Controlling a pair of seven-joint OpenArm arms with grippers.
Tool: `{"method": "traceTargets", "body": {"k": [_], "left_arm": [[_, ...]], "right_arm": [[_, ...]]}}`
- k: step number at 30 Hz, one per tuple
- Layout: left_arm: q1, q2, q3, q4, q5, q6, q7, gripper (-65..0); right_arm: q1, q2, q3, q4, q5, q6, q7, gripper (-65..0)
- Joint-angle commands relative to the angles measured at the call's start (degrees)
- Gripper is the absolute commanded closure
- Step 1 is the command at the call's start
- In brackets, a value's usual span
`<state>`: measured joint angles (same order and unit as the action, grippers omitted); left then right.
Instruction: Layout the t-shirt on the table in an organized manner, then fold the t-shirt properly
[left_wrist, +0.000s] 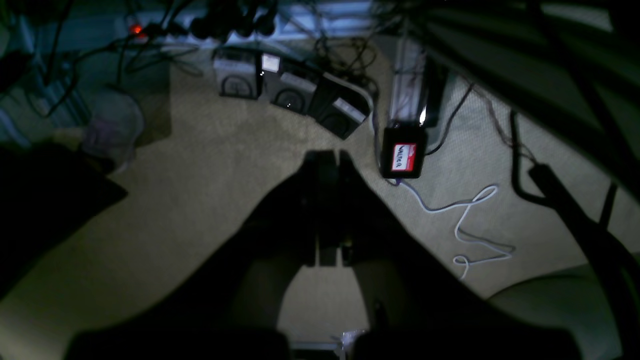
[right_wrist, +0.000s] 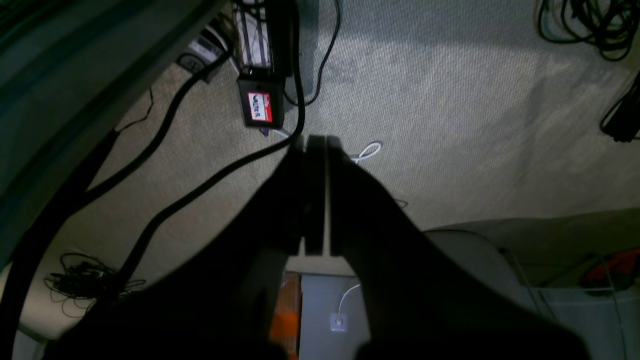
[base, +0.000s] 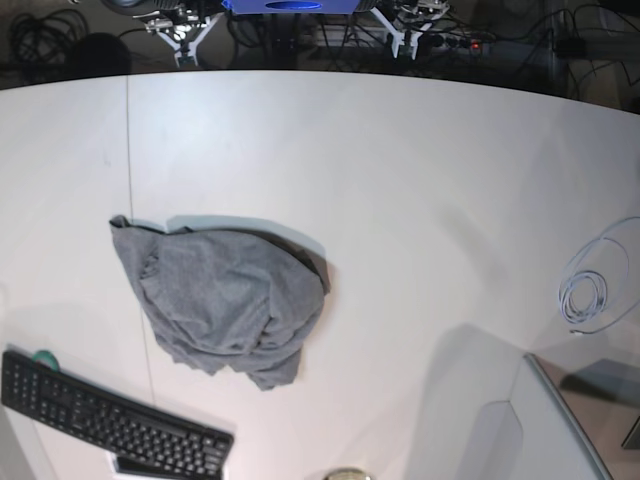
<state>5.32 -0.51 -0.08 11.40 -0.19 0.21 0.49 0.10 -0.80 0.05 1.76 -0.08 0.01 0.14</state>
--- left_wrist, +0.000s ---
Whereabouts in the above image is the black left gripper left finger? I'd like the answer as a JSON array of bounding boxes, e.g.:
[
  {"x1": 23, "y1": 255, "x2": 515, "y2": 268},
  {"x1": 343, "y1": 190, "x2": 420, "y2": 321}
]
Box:
[{"x1": 65, "y1": 152, "x2": 317, "y2": 360}]

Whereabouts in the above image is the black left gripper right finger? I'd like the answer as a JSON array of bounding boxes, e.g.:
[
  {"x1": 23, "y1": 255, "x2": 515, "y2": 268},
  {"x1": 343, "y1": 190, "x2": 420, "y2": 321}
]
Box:
[{"x1": 333, "y1": 150, "x2": 582, "y2": 360}]

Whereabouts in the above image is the black labelled power adapter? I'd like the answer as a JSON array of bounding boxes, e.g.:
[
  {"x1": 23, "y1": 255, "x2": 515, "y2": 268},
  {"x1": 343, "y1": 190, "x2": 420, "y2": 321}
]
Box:
[{"x1": 380, "y1": 126, "x2": 428, "y2": 179}]

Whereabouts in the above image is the black box right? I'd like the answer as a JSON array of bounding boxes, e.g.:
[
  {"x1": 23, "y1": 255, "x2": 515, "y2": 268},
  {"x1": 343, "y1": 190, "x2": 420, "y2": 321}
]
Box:
[{"x1": 307, "y1": 76, "x2": 371, "y2": 141}]

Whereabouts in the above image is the grey box middle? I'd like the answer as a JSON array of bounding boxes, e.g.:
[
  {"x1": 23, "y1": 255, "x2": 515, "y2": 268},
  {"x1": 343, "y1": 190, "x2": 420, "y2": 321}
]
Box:
[{"x1": 260, "y1": 52, "x2": 322, "y2": 116}]

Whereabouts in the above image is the grey box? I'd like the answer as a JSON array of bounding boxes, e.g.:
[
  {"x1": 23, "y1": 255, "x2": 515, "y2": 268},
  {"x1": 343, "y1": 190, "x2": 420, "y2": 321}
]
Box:
[
  {"x1": 211, "y1": 47, "x2": 262, "y2": 100},
  {"x1": 260, "y1": 52, "x2": 322, "y2": 116}
]

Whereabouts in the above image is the grey box left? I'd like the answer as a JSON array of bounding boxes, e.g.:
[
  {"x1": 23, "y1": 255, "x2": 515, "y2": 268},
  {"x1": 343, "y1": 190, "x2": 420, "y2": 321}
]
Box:
[{"x1": 211, "y1": 47, "x2": 262, "y2": 100}]

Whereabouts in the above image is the white power strip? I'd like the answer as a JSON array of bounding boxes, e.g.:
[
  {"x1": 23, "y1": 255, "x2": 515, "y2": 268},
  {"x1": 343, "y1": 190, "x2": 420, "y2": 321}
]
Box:
[{"x1": 109, "y1": 0, "x2": 376, "y2": 47}]

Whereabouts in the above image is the white cable on floor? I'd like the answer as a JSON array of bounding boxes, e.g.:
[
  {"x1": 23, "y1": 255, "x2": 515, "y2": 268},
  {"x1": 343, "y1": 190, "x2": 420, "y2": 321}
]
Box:
[{"x1": 390, "y1": 179, "x2": 516, "y2": 281}]

